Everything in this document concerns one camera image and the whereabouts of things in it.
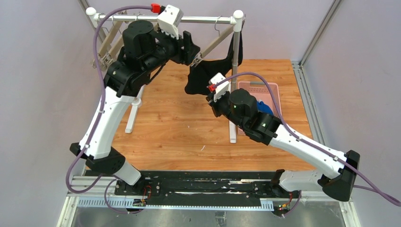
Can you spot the black underwear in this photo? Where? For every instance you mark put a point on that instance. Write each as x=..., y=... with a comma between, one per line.
x=199, y=76

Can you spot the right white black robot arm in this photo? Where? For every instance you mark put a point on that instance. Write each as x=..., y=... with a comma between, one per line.
x=335, y=172

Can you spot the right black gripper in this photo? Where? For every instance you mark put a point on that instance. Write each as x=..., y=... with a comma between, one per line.
x=214, y=104

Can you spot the white silver clothes rack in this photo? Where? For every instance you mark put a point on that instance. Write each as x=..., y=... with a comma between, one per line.
x=144, y=53

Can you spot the beige hanger with blue underwear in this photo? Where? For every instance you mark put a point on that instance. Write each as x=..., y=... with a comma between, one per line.
x=113, y=53

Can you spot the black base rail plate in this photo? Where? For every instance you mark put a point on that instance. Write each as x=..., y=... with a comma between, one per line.
x=206, y=188

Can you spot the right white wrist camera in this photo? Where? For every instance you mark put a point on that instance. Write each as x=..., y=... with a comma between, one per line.
x=218, y=86

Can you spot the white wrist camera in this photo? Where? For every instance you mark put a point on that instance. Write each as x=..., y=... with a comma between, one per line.
x=168, y=19
x=218, y=86

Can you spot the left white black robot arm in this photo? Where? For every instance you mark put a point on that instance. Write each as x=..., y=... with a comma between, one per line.
x=143, y=54

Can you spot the beige hanger with black underwear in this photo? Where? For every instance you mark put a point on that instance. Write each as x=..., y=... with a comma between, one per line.
x=216, y=40

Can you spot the blue underwear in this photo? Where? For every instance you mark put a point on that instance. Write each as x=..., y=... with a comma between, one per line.
x=264, y=108

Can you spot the beige clip hanger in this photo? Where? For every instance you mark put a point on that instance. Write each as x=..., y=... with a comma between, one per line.
x=113, y=33

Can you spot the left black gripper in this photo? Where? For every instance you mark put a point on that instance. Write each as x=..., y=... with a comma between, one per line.
x=187, y=49

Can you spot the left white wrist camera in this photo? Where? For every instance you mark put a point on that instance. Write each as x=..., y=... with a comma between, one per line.
x=168, y=19

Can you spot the empty beige hanger far left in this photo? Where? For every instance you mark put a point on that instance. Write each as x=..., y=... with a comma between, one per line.
x=105, y=44

